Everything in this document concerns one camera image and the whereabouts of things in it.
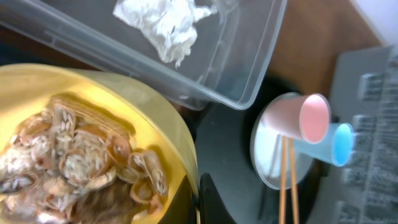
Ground food scraps with rice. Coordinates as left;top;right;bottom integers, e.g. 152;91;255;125
1;95;169;223

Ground blue cup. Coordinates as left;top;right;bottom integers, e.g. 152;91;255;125
294;123;355;167

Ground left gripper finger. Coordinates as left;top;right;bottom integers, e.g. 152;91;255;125
199;173;236;224

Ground yellow bowl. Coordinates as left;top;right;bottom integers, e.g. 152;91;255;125
1;63;198;223

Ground grey dishwasher rack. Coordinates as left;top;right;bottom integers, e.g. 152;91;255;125
307;46;397;223

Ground wooden chopstick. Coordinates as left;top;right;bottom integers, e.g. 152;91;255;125
289;138;300;224
279;136;287;224

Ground white tissue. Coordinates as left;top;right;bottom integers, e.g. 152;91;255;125
113;0;218;68

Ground pink cup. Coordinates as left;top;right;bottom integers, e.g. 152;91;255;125
262;92;331;144

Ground clear plastic bin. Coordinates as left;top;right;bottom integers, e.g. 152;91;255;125
1;0;287;110

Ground grey plate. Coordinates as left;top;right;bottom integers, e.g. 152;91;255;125
250;92;314;190

